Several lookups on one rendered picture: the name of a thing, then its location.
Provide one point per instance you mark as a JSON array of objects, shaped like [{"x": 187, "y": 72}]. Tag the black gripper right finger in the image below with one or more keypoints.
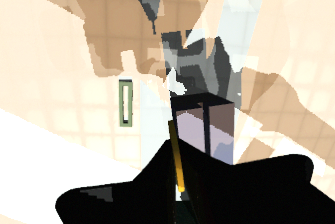
[{"x": 212, "y": 183}]

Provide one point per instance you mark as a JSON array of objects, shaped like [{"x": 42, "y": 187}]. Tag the gold coin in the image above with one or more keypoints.
[{"x": 176, "y": 156}]

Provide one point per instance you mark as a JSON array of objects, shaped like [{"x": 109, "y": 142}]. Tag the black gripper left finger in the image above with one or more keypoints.
[{"x": 149, "y": 198}]

